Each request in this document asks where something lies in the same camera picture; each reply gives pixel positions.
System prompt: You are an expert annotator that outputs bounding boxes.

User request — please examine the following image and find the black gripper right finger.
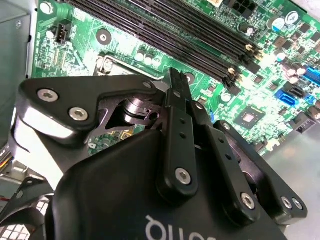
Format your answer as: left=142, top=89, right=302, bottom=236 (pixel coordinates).
left=185, top=75, right=309, bottom=228

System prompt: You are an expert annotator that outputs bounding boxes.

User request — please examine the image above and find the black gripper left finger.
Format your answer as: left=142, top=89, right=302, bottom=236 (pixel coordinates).
left=15, top=67, right=200, bottom=207

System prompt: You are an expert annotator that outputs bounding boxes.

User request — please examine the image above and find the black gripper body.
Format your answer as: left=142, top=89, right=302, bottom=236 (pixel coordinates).
left=50, top=130, right=288, bottom=240

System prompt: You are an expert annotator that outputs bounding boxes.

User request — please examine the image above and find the metal socket cover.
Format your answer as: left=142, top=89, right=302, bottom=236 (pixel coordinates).
left=96, top=54, right=166, bottom=78

